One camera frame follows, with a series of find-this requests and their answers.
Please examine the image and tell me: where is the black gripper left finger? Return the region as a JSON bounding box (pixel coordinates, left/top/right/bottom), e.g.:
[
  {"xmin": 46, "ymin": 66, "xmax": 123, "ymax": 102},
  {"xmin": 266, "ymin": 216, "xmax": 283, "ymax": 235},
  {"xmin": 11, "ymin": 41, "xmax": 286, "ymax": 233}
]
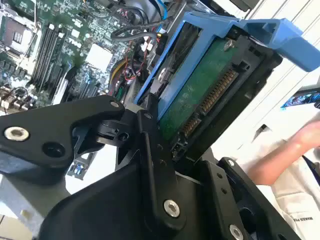
[{"xmin": 0, "ymin": 93, "xmax": 188, "ymax": 231}]

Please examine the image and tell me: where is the blue disk data wire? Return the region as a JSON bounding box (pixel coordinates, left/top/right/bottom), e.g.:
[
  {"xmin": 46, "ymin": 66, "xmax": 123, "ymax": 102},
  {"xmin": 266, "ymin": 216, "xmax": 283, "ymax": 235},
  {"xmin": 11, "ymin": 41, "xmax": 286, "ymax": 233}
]
[{"xmin": 153, "ymin": 0, "xmax": 175, "ymax": 35}]

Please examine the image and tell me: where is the black disk power wire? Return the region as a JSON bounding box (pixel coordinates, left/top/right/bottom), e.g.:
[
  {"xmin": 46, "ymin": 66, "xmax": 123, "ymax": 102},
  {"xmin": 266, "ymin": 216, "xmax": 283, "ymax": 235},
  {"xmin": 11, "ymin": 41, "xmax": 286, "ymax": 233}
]
[{"xmin": 110, "ymin": 21, "xmax": 173, "ymax": 43}]

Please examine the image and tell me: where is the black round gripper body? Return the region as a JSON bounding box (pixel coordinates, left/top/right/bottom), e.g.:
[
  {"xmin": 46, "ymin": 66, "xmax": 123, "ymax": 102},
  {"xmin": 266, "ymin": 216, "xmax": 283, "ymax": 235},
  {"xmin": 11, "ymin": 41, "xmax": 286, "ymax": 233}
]
[{"xmin": 39, "ymin": 159, "xmax": 208, "ymax": 240}]

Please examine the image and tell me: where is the person's bare hand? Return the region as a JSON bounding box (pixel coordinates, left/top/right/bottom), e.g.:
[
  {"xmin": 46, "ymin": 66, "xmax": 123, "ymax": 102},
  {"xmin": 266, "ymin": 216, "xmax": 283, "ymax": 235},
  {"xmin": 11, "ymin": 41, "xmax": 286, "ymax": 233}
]
[{"xmin": 294, "ymin": 116, "xmax": 320, "ymax": 151}]

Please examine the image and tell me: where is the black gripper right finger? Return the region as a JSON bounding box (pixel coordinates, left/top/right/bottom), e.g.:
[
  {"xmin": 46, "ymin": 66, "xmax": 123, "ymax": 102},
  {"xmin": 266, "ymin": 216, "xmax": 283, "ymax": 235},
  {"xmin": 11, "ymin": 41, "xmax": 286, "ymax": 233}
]
[{"xmin": 198, "ymin": 156, "xmax": 302, "ymax": 240}]

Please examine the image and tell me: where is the hard disk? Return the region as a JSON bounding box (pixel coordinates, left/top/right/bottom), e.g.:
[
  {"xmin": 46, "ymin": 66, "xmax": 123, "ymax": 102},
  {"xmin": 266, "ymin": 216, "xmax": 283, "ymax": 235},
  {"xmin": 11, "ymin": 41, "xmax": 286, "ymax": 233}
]
[{"xmin": 133, "ymin": 11, "xmax": 314, "ymax": 165}]

